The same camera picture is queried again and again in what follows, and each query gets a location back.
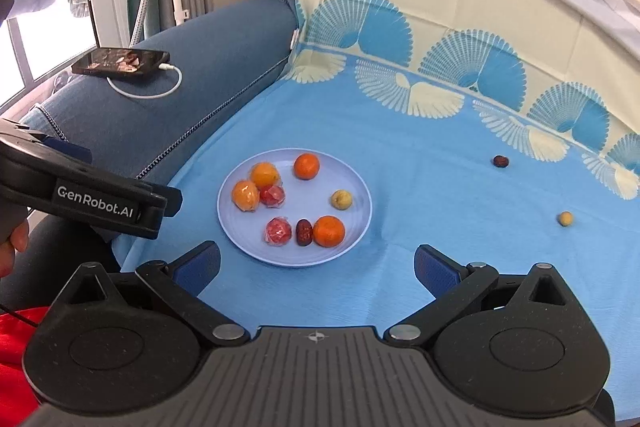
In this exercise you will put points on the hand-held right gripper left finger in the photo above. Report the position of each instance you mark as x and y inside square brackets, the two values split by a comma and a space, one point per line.
[197, 268]

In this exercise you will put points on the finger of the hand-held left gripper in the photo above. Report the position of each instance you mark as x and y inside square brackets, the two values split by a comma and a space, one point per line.
[67, 150]

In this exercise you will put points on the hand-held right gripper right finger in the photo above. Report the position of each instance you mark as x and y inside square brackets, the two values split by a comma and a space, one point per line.
[437, 270]

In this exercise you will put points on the plastic-wrapped orange fruit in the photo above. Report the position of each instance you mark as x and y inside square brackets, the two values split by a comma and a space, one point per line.
[245, 195]
[264, 174]

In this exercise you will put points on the red candy bottom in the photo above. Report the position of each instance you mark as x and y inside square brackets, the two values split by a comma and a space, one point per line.
[278, 231]

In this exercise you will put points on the red candy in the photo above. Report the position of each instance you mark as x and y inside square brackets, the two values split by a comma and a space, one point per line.
[272, 196]
[278, 231]

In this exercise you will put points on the light blue plate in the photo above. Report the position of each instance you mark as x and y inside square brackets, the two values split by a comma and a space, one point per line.
[350, 227]

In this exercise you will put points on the red date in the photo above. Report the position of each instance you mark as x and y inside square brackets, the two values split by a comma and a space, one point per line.
[501, 161]
[303, 232]

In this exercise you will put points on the tangerine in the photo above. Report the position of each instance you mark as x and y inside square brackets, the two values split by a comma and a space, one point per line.
[328, 231]
[306, 166]

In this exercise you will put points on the yellow-brown longan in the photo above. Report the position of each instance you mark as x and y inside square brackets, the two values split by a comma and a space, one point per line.
[341, 200]
[565, 219]

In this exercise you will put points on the person's left hand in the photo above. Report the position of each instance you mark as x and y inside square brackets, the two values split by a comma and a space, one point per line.
[12, 247]

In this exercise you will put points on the blue fan-printed blanket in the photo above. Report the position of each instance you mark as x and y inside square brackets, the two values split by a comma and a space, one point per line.
[425, 187]

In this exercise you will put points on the black smartphone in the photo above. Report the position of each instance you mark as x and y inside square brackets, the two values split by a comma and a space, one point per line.
[120, 61]

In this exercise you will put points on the blue denim sofa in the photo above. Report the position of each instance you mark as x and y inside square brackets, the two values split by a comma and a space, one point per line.
[220, 52]

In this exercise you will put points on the red clothing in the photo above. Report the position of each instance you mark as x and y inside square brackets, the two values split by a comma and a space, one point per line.
[12, 367]

